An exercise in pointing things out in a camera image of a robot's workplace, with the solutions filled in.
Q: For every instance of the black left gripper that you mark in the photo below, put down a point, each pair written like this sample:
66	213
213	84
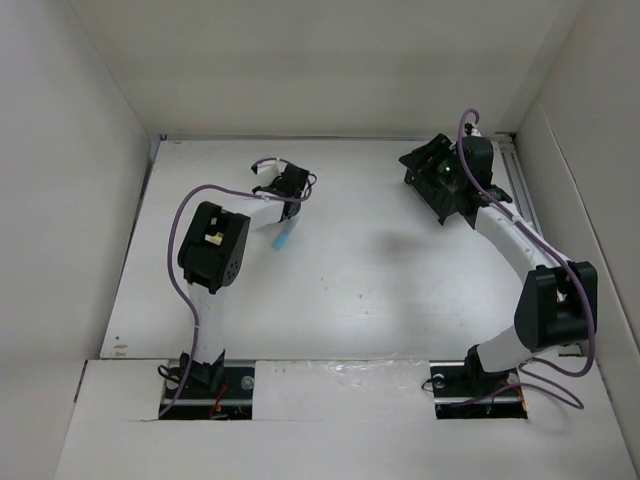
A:
272	185

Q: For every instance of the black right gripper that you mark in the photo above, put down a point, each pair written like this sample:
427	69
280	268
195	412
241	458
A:
440	140

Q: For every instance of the blue cap translucent highlighter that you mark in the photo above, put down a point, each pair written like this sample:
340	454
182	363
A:
285	233

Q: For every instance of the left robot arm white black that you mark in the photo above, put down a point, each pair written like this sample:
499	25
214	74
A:
211	254

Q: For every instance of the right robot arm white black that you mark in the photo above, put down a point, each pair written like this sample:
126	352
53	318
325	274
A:
558	302

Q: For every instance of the black two-compartment organizer box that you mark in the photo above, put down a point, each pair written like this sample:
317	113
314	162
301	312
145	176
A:
439	186

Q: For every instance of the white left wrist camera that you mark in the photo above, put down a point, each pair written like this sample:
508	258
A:
262	166

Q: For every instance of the aluminium rail right side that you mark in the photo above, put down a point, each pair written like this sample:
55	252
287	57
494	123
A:
547	192

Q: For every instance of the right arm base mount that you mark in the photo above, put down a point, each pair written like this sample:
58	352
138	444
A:
457	396

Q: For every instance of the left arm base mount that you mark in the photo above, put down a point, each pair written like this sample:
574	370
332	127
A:
231	401

